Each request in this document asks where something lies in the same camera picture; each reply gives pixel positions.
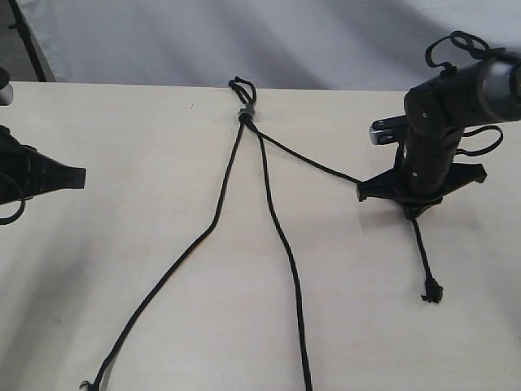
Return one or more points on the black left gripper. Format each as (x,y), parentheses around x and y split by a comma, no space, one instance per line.
(23,172)

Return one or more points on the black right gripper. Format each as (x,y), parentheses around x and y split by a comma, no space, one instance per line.
(423,173)

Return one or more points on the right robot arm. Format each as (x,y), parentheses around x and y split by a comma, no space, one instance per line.
(438,114)

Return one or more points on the black stand pole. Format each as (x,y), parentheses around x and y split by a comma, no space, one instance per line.
(21,27)

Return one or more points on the grey backdrop cloth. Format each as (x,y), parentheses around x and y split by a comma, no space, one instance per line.
(327,45)

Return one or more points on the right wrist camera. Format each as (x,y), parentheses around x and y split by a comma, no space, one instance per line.
(389,130)

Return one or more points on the black cable clamp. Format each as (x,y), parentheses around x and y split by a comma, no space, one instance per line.
(247,113)

